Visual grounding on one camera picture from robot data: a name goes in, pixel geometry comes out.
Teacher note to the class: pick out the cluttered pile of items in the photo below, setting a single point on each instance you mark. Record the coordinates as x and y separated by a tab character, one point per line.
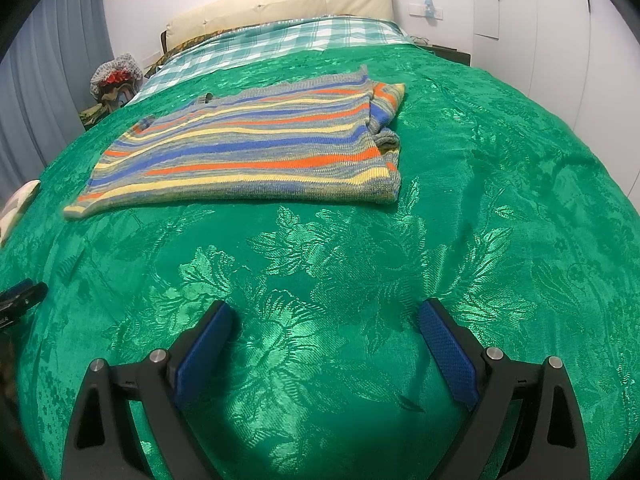
117	72

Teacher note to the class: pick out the dark nightstand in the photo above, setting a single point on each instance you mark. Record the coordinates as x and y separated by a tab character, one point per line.
450	54

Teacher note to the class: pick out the cream padded headboard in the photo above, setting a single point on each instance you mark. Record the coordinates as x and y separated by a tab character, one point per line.
300	0

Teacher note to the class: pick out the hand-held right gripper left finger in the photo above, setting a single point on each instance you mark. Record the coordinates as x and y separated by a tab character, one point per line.
202	355

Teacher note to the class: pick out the white wardrobe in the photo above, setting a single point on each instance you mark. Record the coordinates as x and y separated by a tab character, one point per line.
550	35

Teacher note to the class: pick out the green floral bedspread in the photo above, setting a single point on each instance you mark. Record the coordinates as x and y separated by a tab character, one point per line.
350	260

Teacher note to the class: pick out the grey-blue curtain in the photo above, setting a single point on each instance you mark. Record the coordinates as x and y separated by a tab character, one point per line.
45	85

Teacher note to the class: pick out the wall socket with blue plug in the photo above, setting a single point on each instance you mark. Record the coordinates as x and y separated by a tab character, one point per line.
429	10

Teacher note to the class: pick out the cream patterned cushion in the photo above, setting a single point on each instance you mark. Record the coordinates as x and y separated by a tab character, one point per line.
15	207

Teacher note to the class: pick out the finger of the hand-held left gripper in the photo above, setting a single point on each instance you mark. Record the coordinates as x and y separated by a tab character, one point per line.
27	294

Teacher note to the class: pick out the teal checked bed sheet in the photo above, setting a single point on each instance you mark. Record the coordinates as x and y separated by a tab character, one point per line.
300	35

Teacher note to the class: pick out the striped knit sweater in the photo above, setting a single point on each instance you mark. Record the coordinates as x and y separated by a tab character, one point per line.
250	145

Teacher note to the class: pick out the olive camouflage cloth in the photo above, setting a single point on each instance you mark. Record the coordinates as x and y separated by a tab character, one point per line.
92	115

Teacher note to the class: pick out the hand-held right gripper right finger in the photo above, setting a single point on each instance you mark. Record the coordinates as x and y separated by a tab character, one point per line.
450	355

